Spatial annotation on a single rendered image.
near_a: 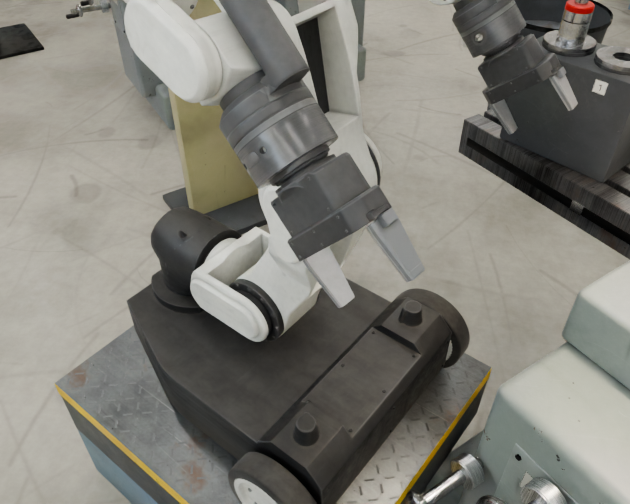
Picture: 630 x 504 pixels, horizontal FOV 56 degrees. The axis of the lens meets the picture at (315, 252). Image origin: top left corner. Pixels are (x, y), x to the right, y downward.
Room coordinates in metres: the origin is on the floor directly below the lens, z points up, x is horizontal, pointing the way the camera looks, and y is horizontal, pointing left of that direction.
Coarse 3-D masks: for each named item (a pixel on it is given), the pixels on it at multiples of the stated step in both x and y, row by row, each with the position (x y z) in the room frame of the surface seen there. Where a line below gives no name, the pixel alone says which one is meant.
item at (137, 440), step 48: (96, 384) 0.84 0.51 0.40; (144, 384) 0.84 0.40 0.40; (432, 384) 0.84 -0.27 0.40; (480, 384) 0.84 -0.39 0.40; (96, 432) 0.76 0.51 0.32; (144, 432) 0.71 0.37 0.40; (192, 432) 0.71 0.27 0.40; (432, 432) 0.71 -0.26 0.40; (144, 480) 0.66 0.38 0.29; (192, 480) 0.60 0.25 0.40; (384, 480) 0.60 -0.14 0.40
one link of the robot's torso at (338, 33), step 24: (216, 0) 0.78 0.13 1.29; (312, 0) 0.88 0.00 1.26; (336, 0) 0.83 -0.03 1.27; (312, 24) 0.83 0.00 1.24; (336, 24) 0.82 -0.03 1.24; (312, 48) 0.82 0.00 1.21; (336, 48) 0.82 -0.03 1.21; (312, 72) 0.81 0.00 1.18; (336, 72) 0.82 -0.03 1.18; (336, 96) 0.82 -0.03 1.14; (336, 120) 0.78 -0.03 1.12; (360, 120) 0.79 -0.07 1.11; (336, 144) 0.74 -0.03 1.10; (360, 144) 0.78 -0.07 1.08; (360, 168) 0.76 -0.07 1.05
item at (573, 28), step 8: (568, 16) 1.02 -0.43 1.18; (576, 16) 1.02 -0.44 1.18; (584, 16) 1.01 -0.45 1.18; (560, 24) 1.04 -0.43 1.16; (568, 24) 1.02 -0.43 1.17; (576, 24) 1.01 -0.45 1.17; (584, 24) 1.01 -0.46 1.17; (560, 32) 1.03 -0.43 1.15; (568, 32) 1.02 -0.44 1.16; (576, 32) 1.01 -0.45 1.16; (584, 32) 1.02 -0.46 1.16; (560, 40) 1.03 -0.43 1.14; (568, 40) 1.02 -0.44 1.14; (576, 40) 1.01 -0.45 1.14; (584, 40) 1.03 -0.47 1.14
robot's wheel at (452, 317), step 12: (420, 300) 0.92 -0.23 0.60; (432, 300) 0.92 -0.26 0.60; (444, 300) 0.92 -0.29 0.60; (444, 312) 0.89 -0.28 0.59; (456, 312) 0.90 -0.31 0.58; (456, 324) 0.87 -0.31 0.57; (456, 336) 0.85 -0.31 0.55; (468, 336) 0.87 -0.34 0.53; (456, 348) 0.85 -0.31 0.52; (456, 360) 0.84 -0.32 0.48
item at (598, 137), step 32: (576, 64) 0.96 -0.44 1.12; (608, 64) 0.94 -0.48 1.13; (512, 96) 1.03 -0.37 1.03; (544, 96) 0.99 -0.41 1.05; (576, 96) 0.95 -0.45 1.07; (608, 96) 0.91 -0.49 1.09; (544, 128) 0.98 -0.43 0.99; (576, 128) 0.93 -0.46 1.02; (608, 128) 0.90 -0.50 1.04; (576, 160) 0.92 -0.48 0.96; (608, 160) 0.88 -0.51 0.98
